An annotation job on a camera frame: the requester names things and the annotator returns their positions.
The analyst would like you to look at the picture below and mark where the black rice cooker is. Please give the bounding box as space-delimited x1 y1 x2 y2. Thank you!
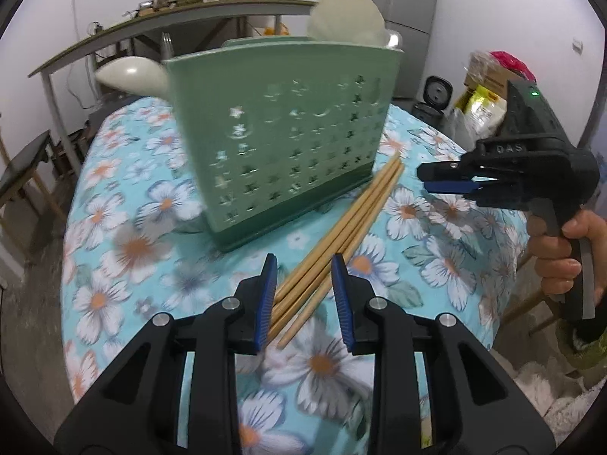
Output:
409 75 454 127

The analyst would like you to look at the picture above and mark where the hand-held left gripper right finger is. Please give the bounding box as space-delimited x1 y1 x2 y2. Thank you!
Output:
330 253 555 455

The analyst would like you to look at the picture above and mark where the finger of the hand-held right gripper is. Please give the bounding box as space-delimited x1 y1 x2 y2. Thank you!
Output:
425 180 499 196
417 160 480 182

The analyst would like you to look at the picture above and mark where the blue floral blanket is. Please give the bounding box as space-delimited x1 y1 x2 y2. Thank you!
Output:
61 96 530 455

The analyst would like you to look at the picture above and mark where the grey table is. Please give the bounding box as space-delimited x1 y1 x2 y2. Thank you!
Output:
27 0 319 177

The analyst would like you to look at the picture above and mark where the cardboard box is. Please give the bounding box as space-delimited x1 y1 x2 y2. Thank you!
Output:
462 63 511 91

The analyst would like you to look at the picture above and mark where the person's right hand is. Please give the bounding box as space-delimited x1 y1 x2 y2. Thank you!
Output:
527 209 607 297

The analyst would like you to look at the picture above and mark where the green perforated utensil holder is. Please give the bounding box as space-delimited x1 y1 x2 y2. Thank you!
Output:
161 37 405 253

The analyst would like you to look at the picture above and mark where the small white plastic spoon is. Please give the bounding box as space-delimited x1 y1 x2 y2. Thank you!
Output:
94 55 170 99

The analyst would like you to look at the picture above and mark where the wooden chopstick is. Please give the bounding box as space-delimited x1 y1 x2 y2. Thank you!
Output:
274 157 396 297
271 159 400 318
276 163 407 349
269 161 404 339

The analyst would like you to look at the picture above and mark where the pink bag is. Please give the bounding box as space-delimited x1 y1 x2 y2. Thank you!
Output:
488 50 537 84

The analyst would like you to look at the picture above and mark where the yellow plastic bag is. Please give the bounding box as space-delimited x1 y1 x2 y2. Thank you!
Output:
262 16 293 39

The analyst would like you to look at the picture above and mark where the wooden chair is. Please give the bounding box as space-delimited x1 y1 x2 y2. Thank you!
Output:
0 129 68 221

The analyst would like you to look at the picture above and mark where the silver fridge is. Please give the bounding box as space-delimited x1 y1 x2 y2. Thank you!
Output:
348 0 440 101

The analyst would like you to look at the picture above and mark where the yellow green sack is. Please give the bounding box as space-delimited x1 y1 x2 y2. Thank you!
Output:
453 84 511 130

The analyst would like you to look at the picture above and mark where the large white plastic spoon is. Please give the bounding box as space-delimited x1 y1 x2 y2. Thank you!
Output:
307 0 388 49

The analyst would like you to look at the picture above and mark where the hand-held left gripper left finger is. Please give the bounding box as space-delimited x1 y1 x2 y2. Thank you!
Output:
54 253 278 455

